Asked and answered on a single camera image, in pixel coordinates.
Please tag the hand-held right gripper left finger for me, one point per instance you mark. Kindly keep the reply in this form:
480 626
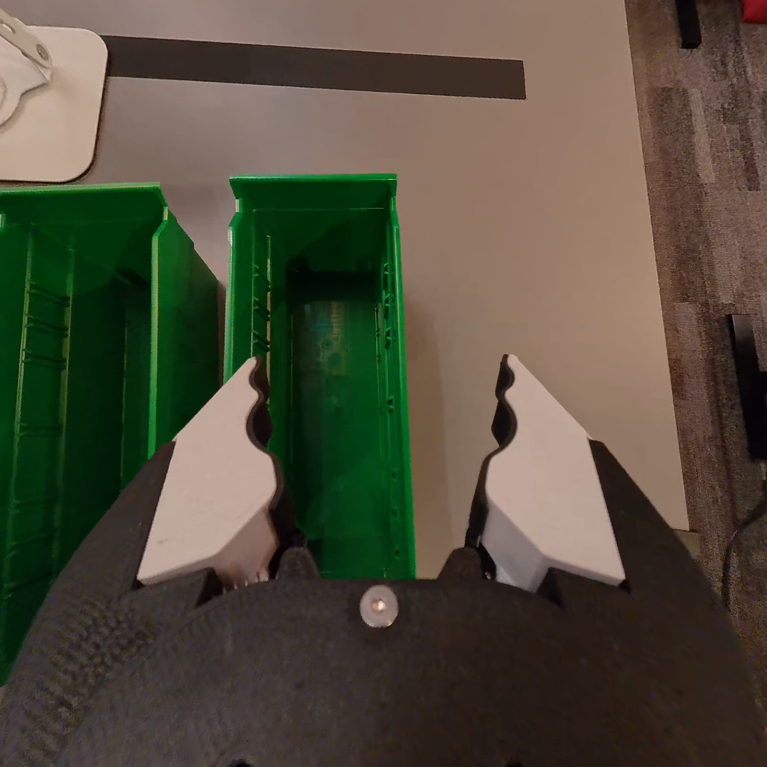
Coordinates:
210 485

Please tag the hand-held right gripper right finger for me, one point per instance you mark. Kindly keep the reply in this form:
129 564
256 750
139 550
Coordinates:
551 479

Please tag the stack of green plastic bins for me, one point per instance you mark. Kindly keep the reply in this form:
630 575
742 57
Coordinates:
341 419

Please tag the green plastic bin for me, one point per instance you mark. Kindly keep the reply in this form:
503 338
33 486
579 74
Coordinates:
78 359

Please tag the black furniture leg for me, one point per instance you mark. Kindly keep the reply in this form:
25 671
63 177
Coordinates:
749 383
689 21

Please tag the red object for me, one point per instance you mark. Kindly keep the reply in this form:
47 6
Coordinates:
756 9

